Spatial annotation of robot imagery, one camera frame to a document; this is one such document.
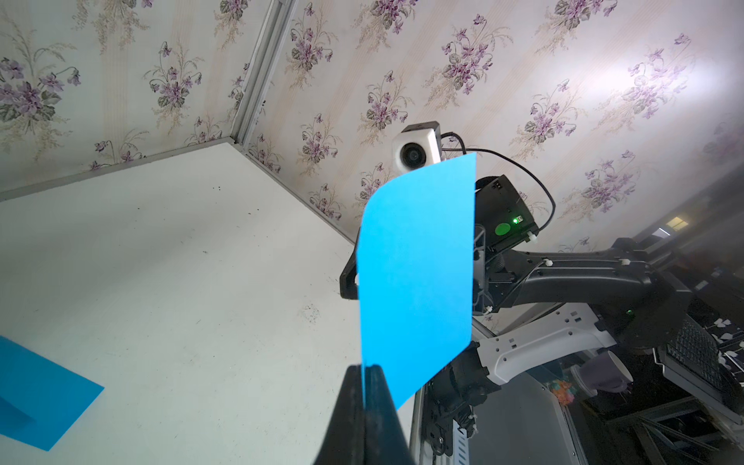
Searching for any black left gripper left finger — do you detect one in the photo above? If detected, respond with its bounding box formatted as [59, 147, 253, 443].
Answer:
[314, 365, 365, 465]

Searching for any blue paper sheet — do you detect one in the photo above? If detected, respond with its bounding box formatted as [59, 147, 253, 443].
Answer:
[1, 337, 104, 451]
[356, 154, 477, 408]

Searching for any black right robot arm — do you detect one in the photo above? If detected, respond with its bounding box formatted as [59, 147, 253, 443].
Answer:
[339, 174, 692, 455]

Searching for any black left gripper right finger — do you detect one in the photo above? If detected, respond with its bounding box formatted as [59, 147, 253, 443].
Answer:
[363, 365, 415, 465]

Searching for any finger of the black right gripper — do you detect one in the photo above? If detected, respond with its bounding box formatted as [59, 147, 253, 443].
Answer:
[339, 245, 358, 300]

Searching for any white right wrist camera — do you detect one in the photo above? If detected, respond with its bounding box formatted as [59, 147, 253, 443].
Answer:
[391, 121, 442, 174]

